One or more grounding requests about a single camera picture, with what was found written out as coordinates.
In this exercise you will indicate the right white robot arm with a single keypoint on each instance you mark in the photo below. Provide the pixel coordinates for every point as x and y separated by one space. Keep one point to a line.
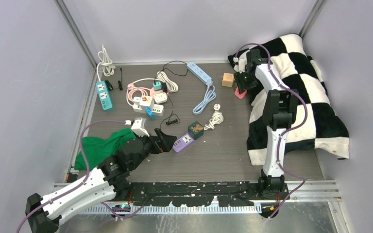
278 115

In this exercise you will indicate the green patterned adapter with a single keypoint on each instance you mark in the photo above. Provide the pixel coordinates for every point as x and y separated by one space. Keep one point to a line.
195 130

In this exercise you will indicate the black white checkered blanket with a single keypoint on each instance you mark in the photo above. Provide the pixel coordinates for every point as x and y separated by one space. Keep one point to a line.
323 128

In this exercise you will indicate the white cube socket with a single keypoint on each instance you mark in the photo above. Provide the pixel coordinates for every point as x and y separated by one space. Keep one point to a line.
146 101

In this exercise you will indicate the purple socket adapter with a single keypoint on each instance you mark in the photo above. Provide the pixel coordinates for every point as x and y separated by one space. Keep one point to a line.
182 142

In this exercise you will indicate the light blue power strip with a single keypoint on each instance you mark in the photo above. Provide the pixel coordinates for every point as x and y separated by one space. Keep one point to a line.
199 73

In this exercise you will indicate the teal power strip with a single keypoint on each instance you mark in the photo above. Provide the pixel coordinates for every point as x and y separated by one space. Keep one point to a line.
103 93

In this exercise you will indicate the pink plug adapter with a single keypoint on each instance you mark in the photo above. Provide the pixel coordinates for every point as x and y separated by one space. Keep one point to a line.
240 95

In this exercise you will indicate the white multi-port charger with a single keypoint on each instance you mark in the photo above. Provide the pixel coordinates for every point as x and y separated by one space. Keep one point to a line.
157 110

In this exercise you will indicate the blue small adapter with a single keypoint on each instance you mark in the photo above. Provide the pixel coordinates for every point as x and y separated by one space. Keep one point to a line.
149 113

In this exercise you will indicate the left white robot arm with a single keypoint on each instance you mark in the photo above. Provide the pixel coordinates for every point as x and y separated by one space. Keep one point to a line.
105 182

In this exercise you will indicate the teal small plug adapter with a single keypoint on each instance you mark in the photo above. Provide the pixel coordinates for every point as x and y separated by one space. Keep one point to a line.
157 85

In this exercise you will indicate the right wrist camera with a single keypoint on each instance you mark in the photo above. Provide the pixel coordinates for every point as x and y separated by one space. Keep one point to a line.
240 63

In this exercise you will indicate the orange cube adapter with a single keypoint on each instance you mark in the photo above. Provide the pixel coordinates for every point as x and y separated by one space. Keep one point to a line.
227 80

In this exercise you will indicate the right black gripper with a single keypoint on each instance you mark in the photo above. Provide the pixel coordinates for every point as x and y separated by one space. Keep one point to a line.
242 85

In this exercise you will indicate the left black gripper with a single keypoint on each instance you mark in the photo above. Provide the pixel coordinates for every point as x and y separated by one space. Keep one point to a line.
162 142

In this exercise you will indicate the green cloth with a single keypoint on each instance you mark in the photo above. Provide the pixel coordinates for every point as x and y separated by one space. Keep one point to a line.
97 149

